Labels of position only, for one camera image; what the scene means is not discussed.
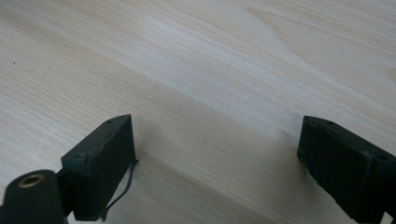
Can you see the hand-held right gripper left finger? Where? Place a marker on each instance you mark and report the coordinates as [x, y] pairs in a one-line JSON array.
[[99, 161]]

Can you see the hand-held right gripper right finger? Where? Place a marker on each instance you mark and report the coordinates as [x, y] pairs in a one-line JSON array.
[[345, 168]]

